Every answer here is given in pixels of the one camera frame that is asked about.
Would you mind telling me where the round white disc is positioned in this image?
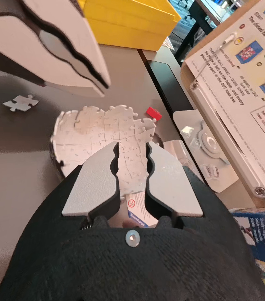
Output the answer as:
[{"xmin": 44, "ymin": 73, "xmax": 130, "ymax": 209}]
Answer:
[{"xmin": 198, "ymin": 134, "xmax": 223, "ymax": 156}]

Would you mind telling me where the wooden instruction board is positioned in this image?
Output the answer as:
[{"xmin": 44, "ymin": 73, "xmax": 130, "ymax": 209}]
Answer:
[{"xmin": 181, "ymin": 0, "xmax": 265, "ymax": 208}]

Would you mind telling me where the white loose puzzle piece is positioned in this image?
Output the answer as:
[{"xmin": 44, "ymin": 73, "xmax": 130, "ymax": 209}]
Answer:
[{"xmin": 3, "ymin": 95, "xmax": 39, "ymax": 112}]

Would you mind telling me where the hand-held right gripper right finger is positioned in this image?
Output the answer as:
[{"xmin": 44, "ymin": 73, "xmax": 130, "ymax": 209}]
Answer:
[{"xmin": 145, "ymin": 142, "xmax": 204, "ymax": 222}]

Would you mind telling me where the black round ball stand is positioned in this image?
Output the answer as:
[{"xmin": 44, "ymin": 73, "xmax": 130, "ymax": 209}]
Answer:
[{"xmin": 154, "ymin": 133, "xmax": 165, "ymax": 148}]

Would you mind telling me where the white folded instruction leaflet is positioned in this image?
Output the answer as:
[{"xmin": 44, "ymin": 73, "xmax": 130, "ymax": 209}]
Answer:
[{"xmin": 123, "ymin": 140, "xmax": 195, "ymax": 228}]

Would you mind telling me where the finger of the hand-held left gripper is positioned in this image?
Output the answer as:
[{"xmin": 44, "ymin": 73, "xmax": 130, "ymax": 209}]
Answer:
[
  {"xmin": 21, "ymin": 0, "xmax": 111, "ymax": 89},
  {"xmin": 0, "ymin": 15, "xmax": 106, "ymax": 97}
]

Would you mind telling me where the partly built puzzle ball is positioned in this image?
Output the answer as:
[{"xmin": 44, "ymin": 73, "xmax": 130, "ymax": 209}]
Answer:
[{"xmin": 50, "ymin": 105, "xmax": 157, "ymax": 198}]

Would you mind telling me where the black desk cable flap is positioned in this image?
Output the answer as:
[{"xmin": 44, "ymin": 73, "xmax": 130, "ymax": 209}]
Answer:
[{"xmin": 146, "ymin": 60, "xmax": 194, "ymax": 111}]

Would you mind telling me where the yellow plastic bin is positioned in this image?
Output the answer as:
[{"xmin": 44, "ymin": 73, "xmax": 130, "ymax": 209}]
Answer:
[{"xmin": 77, "ymin": 0, "xmax": 182, "ymax": 52}]

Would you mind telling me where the small red plastic block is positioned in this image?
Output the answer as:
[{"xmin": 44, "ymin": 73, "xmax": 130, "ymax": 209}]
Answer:
[{"xmin": 146, "ymin": 107, "xmax": 163, "ymax": 120}]

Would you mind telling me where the white plastic tray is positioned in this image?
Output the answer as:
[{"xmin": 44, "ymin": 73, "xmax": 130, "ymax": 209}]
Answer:
[{"xmin": 173, "ymin": 110, "xmax": 239, "ymax": 193}]

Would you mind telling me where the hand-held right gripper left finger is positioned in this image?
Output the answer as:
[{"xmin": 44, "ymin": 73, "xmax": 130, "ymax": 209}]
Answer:
[{"xmin": 62, "ymin": 142, "xmax": 120, "ymax": 221}]

